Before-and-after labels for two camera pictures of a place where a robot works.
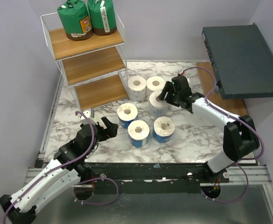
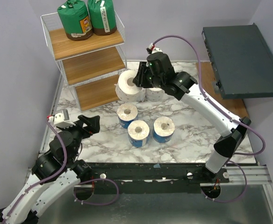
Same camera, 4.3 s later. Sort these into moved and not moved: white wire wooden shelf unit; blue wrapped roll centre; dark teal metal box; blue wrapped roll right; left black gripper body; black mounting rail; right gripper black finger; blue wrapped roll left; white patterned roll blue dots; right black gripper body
Moved: white patterned roll blue dots; left black gripper body; right black gripper body; right gripper black finger
Not moved: white wire wooden shelf unit; blue wrapped roll right; blue wrapped roll centre; blue wrapped roll left; black mounting rail; dark teal metal box
